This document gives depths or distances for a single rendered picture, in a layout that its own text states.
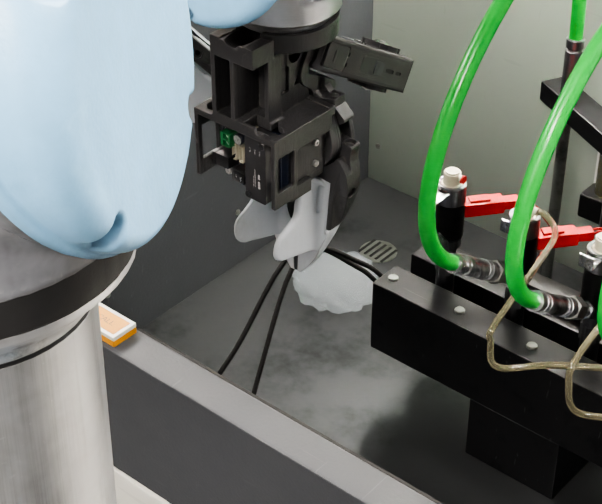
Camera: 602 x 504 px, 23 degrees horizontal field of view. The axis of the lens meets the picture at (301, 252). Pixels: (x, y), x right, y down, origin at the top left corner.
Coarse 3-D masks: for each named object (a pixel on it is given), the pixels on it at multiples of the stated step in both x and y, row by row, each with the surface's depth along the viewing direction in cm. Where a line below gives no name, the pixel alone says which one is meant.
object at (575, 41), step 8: (576, 0) 139; (584, 0) 139; (576, 8) 139; (584, 8) 140; (576, 16) 140; (584, 16) 140; (576, 24) 140; (576, 32) 141; (568, 40) 142; (576, 40) 141; (584, 40) 142; (568, 48) 142; (576, 48) 142
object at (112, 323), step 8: (104, 312) 139; (104, 320) 138; (112, 320) 138; (120, 320) 138; (104, 328) 137; (112, 328) 137; (120, 328) 137; (104, 336) 137; (128, 336) 137; (112, 344) 136
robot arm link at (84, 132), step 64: (0, 0) 36; (64, 0) 37; (128, 0) 41; (0, 64) 36; (64, 64) 37; (128, 64) 41; (192, 64) 46; (0, 128) 37; (64, 128) 37; (128, 128) 41; (0, 192) 38; (64, 192) 38; (128, 192) 41; (0, 256) 41; (64, 256) 42; (128, 256) 46; (0, 320) 42; (64, 320) 43; (0, 384) 45; (64, 384) 47; (0, 448) 47; (64, 448) 48
